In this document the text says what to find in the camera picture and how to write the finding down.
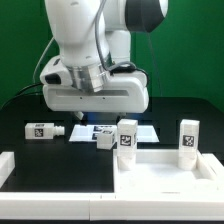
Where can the white front fence bar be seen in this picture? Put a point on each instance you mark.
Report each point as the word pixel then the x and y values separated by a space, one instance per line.
pixel 95 207

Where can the white side fence block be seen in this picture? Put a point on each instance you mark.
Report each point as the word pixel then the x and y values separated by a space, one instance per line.
pixel 7 165

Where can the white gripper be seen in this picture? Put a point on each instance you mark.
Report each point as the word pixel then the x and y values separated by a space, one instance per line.
pixel 92 89

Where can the white square table top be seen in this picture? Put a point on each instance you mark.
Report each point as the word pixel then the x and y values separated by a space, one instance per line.
pixel 157 171

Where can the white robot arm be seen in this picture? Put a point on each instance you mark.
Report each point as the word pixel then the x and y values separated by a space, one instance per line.
pixel 99 31

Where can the white base tag plate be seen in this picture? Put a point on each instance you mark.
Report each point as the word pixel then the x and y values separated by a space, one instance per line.
pixel 81 133

